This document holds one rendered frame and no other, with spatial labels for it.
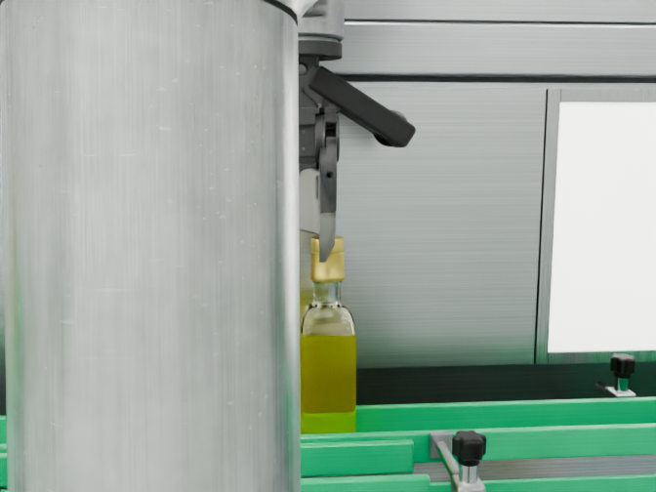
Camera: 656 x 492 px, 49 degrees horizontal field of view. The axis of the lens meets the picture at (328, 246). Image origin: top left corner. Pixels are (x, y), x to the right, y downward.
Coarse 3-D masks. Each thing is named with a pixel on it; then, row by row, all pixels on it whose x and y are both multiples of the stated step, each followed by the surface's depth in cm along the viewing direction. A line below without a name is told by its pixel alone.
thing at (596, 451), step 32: (0, 448) 69; (416, 448) 73; (512, 448) 74; (544, 448) 74; (576, 448) 74; (608, 448) 74; (640, 448) 75; (448, 480) 74; (512, 480) 74; (544, 480) 74; (576, 480) 75; (608, 480) 75; (640, 480) 75
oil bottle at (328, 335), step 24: (312, 312) 72; (336, 312) 72; (312, 336) 72; (336, 336) 72; (312, 360) 72; (336, 360) 72; (312, 384) 72; (336, 384) 73; (312, 408) 73; (336, 408) 73; (312, 432) 73; (336, 432) 73
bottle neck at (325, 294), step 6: (312, 282) 74; (318, 282) 73; (336, 282) 73; (318, 288) 73; (324, 288) 72; (330, 288) 72; (336, 288) 73; (318, 294) 73; (324, 294) 73; (330, 294) 73; (336, 294) 73; (318, 300) 73; (324, 300) 73; (330, 300) 73; (336, 300) 73
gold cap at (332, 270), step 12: (312, 240) 72; (336, 240) 72; (312, 252) 73; (336, 252) 72; (312, 264) 73; (324, 264) 72; (336, 264) 72; (312, 276) 73; (324, 276) 72; (336, 276) 72
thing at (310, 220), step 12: (300, 180) 69; (312, 180) 69; (300, 192) 69; (312, 192) 69; (300, 204) 69; (312, 204) 69; (300, 216) 69; (312, 216) 69; (324, 216) 69; (300, 228) 69; (312, 228) 69; (324, 228) 69; (324, 240) 70; (324, 252) 70
